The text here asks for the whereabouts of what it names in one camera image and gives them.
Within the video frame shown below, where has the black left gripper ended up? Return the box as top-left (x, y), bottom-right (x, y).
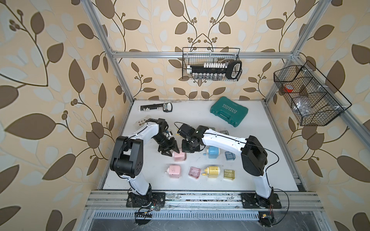
top-left (152, 134), bottom-right (180, 156)

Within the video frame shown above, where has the pink pencil sharpener row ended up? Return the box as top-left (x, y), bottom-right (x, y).
top-left (165, 165), bottom-right (181, 179)
top-left (172, 151), bottom-right (187, 162)

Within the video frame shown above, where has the pink pencil sharpener front row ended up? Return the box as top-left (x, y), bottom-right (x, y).
top-left (165, 165), bottom-right (181, 179)

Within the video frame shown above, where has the pink clear sharpener tray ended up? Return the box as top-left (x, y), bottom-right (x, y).
top-left (188, 167), bottom-right (201, 179)

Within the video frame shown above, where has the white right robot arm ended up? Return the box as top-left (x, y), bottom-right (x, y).
top-left (177, 124), bottom-right (273, 199)

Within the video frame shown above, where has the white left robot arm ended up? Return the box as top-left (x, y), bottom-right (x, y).
top-left (109, 118), bottom-right (180, 196)

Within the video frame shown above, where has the blue pencil sharpener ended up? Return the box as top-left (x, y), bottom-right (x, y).
top-left (203, 146), bottom-right (220, 159)

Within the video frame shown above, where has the yellow pencil sharpener front row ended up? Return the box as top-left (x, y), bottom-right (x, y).
top-left (202, 166), bottom-right (220, 178)

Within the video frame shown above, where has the clear grey sharpener tray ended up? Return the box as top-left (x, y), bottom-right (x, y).
top-left (219, 130), bottom-right (229, 135)

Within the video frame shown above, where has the blue clear sharpener tray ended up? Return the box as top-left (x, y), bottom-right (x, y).
top-left (225, 151), bottom-right (236, 161)

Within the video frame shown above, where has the yellow clear tray front row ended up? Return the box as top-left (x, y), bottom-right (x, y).
top-left (224, 169), bottom-right (235, 181)

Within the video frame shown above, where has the clear bag of coins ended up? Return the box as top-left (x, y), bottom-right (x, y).
top-left (135, 116), bottom-right (150, 128)

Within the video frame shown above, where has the green plastic tool case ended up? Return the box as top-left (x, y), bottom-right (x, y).
top-left (210, 96), bottom-right (249, 127)

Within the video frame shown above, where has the left circuit board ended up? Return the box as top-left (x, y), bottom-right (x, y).
top-left (135, 212), bottom-right (153, 225)

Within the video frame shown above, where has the circuit board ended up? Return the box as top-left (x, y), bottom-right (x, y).
top-left (259, 213), bottom-right (275, 227)
top-left (135, 212), bottom-right (153, 225)

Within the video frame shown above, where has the right circuit board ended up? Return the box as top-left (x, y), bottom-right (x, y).
top-left (259, 213), bottom-right (275, 227)

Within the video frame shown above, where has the clear plastic bag in basket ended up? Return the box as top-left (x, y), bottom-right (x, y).
top-left (293, 96), bottom-right (313, 116)

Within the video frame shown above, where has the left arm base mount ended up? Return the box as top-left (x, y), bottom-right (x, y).
top-left (126, 190), bottom-right (166, 208)

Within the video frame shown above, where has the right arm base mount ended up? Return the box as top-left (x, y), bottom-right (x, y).
top-left (240, 191), bottom-right (282, 209)

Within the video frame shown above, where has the black wire basket back wall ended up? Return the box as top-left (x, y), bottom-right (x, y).
top-left (182, 47), bottom-right (242, 81)

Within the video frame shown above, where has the black wire basket wall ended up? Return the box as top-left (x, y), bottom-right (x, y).
top-left (274, 60), bottom-right (352, 126)
top-left (182, 47), bottom-right (242, 81)

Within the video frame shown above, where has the black socket rail in basket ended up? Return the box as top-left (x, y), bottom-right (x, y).
top-left (186, 60), bottom-right (242, 81)

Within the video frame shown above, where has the aluminium front rail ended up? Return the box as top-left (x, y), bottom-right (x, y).
top-left (85, 190), bottom-right (324, 212)

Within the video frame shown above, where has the black wire basket right wall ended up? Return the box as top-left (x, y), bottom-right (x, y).
top-left (274, 60), bottom-right (352, 126)

